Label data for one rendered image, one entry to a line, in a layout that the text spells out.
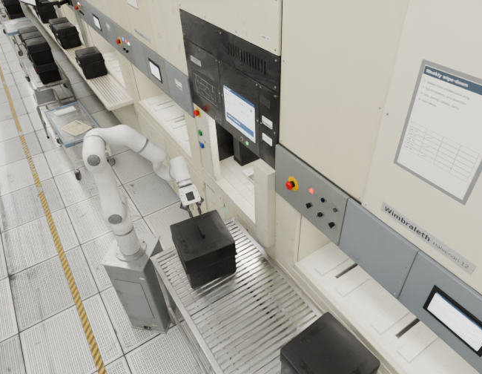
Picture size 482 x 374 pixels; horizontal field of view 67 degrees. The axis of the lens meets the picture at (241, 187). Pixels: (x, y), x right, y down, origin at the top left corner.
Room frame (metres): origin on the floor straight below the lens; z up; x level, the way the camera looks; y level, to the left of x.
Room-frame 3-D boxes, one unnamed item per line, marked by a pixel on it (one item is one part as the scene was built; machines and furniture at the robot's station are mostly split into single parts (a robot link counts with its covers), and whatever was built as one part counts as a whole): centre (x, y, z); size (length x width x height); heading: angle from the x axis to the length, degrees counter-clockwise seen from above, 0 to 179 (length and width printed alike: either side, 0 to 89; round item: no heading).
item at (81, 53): (4.13, 1.62, 0.93); 0.30 x 0.28 x 0.26; 28
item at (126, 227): (1.51, 0.71, 1.07); 0.19 x 0.12 x 0.24; 14
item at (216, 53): (1.95, -0.31, 0.98); 0.95 x 0.88 x 1.95; 121
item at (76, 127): (3.51, 1.76, 0.47); 0.31 x 0.23 x 0.02; 52
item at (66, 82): (5.13, 2.67, 0.24); 0.94 x 0.53 x 0.48; 30
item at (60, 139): (3.67, 1.83, 0.24); 0.97 x 0.52 x 0.48; 33
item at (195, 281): (1.34, 0.23, 0.85); 0.28 x 0.28 x 0.17; 22
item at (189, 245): (1.34, 0.23, 0.98); 0.29 x 0.29 x 0.13; 22
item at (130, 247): (1.48, 0.70, 0.85); 0.19 x 0.19 x 0.18
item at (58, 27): (5.16, 2.22, 0.93); 0.30 x 0.28 x 0.26; 33
